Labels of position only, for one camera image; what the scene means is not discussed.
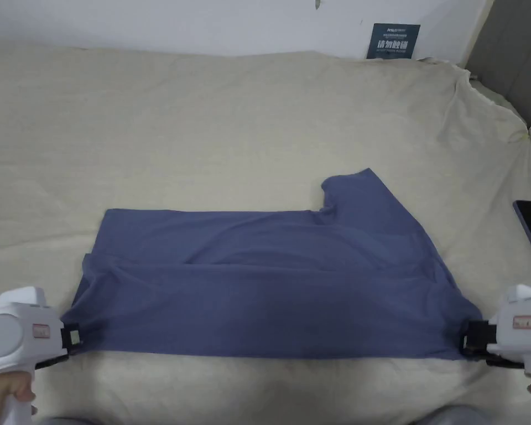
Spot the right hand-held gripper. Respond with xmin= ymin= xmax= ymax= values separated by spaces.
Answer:
xmin=462 ymin=285 xmax=531 ymax=425

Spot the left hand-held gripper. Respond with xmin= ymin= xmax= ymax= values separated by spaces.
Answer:
xmin=0 ymin=286 xmax=85 ymax=425

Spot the blue shirt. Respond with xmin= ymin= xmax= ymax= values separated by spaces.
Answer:
xmin=59 ymin=167 xmax=485 ymax=361

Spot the person's left hand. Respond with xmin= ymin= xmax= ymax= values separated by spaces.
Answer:
xmin=0 ymin=369 xmax=38 ymax=425

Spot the bed with beige sheet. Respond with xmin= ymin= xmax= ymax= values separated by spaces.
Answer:
xmin=0 ymin=33 xmax=531 ymax=425

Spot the grey padded headboard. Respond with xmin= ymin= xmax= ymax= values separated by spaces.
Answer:
xmin=464 ymin=0 xmax=531 ymax=159

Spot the dark blue sign card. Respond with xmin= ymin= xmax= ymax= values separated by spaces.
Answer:
xmin=366 ymin=23 xmax=421 ymax=61

